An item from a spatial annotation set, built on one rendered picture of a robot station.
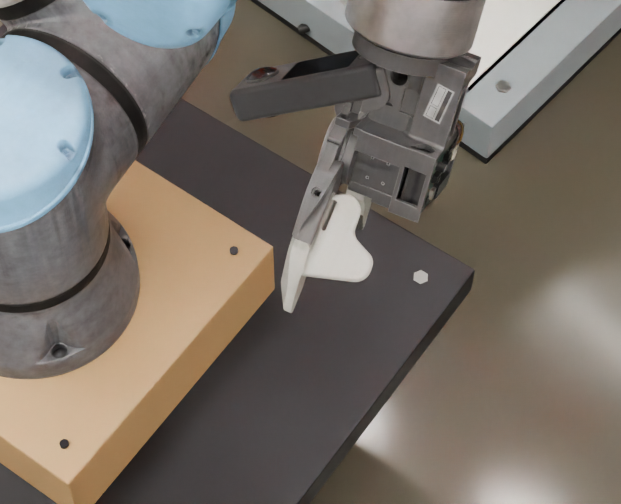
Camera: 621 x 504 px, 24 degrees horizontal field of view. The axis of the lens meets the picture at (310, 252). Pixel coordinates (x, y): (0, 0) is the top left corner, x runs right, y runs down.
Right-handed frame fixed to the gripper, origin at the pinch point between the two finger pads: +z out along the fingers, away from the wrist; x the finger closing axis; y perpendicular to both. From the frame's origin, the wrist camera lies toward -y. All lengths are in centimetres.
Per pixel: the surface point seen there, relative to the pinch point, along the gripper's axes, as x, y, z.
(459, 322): 58, 4, 36
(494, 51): 85, -6, 13
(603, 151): 86, 11, 21
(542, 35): 89, -1, 10
